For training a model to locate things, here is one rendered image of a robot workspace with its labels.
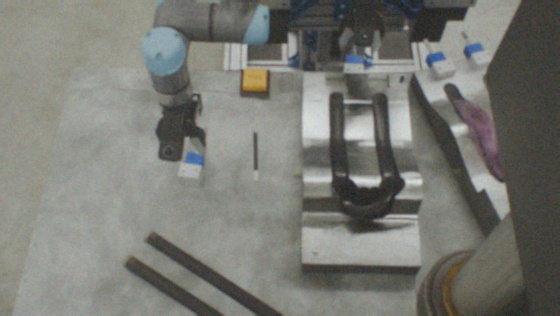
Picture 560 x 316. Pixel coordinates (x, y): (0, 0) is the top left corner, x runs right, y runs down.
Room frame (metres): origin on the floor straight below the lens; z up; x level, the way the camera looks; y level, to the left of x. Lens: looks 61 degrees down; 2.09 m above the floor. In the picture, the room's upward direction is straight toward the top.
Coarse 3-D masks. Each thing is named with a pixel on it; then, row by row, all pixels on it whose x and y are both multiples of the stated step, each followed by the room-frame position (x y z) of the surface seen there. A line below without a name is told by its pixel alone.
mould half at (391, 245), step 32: (320, 96) 0.86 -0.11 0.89; (352, 96) 0.86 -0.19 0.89; (320, 128) 0.77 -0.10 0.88; (352, 128) 0.77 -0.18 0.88; (320, 160) 0.66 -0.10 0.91; (352, 160) 0.66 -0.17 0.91; (320, 192) 0.57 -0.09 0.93; (416, 192) 0.57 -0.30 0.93; (320, 224) 0.53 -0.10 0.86; (352, 224) 0.53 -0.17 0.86; (384, 224) 0.53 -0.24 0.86; (416, 224) 0.53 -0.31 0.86; (320, 256) 0.45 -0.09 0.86; (352, 256) 0.45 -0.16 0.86; (384, 256) 0.45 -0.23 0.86; (416, 256) 0.45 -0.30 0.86
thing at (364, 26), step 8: (360, 0) 0.97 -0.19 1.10; (368, 0) 0.97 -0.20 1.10; (376, 0) 0.97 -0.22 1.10; (360, 8) 0.96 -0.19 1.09; (368, 8) 0.95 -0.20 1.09; (376, 8) 0.95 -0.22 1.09; (360, 16) 0.94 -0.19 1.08; (368, 16) 0.94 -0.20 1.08; (376, 16) 0.94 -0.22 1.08; (360, 24) 0.92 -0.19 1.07; (368, 24) 0.92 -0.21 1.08; (360, 32) 0.91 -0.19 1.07; (368, 32) 0.90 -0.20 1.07; (360, 40) 0.89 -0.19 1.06; (368, 40) 0.89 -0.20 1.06
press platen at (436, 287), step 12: (456, 252) 0.21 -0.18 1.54; (468, 252) 0.21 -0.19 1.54; (444, 264) 0.19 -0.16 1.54; (456, 264) 0.19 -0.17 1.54; (432, 276) 0.18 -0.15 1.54; (444, 276) 0.18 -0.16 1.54; (420, 288) 0.18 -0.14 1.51; (432, 288) 0.17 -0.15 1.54; (444, 288) 0.17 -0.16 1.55; (420, 300) 0.17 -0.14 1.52; (432, 300) 0.16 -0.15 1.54; (444, 300) 0.16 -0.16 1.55; (420, 312) 0.16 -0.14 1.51; (432, 312) 0.15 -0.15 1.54; (444, 312) 0.15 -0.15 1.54; (456, 312) 0.15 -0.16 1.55; (528, 312) 0.15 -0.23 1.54
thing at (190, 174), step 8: (192, 160) 0.70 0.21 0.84; (200, 160) 0.70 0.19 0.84; (184, 168) 0.67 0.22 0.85; (192, 168) 0.67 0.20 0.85; (200, 168) 0.67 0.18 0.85; (184, 176) 0.65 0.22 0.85; (192, 176) 0.65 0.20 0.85; (200, 176) 0.66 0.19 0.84; (184, 184) 0.65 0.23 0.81; (192, 184) 0.65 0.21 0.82; (200, 184) 0.65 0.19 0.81
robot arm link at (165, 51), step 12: (144, 36) 0.71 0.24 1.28; (156, 36) 0.71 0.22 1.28; (168, 36) 0.71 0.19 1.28; (180, 36) 0.73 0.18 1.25; (144, 48) 0.68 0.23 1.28; (156, 48) 0.68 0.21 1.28; (168, 48) 0.68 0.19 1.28; (180, 48) 0.69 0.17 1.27; (144, 60) 0.68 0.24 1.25; (156, 60) 0.66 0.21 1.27; (168, 60) 0.66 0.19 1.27; (180, 60) 0.68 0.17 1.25; (156, 72) 0.66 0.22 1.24; (168, 72) 0.66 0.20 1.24; (180, 72) 0.67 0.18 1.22; (156, 84) 0.66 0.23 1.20; (168, 84) 0.66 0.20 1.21; (180, 84) 0.67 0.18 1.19
